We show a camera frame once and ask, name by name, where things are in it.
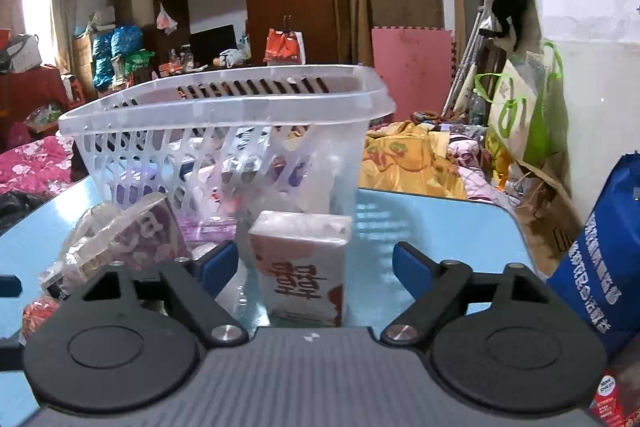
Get white red tissue pack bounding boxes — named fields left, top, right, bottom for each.
left=248, top=210, right=352, bottom=327

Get red snack pack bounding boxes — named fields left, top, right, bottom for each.
left=21, top=295, right=61, bottom=341

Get purple snack package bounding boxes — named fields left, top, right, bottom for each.
left=38, top=193, right=191, bottom=299

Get yellow patterned blanket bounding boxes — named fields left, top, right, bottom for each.
left=359, top=121, right=468, bottom=200

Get white plastic laundry basket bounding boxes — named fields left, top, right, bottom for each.
left=58, top=65, right=395, bottom=228

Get blue printed woven bag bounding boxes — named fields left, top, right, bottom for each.
left=547, top=153, right=640, bottom=357

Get green white tote bag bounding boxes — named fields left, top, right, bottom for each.
left=474, top=40, right=568, bottom=167

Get pink foam mat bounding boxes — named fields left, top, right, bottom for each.
left=371, top=26, right=456, bottom=120

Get black television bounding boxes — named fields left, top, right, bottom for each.
left=190, top=25, right=236, bottom=67

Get orange white shopping bag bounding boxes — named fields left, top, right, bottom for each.
left=264, top=28, right=306, bottom=65

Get blue plastic bag stack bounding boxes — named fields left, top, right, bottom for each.
left=92, top=25, right=155, bottom=92

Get red covered furniture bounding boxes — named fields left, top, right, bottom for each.
left=1, top=66, right=70, bottom=148

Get window curtains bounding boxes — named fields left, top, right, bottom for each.
left=1, top=0, right=77, bottom=72

